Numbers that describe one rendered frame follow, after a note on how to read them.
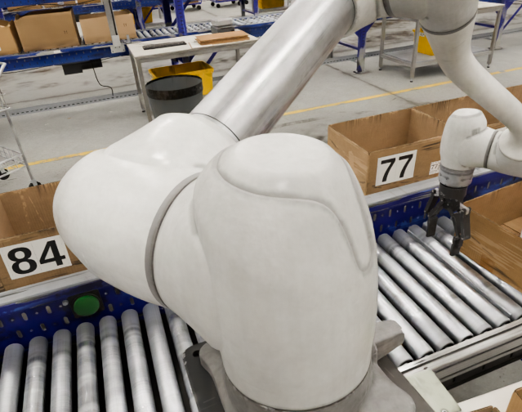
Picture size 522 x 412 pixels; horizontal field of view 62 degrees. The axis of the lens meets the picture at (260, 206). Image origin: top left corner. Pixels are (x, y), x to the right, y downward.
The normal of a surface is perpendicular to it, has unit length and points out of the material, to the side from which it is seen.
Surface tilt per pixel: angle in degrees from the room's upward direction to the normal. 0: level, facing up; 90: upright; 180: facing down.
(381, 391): 12
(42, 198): 90
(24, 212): 90
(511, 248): 90
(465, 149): 87
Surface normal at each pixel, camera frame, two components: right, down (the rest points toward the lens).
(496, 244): -0.90, 0.29
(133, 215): -0.36, -0.29
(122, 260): -0.53, 0.25
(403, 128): 0.35, 0.47
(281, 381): -0.15, 0.51
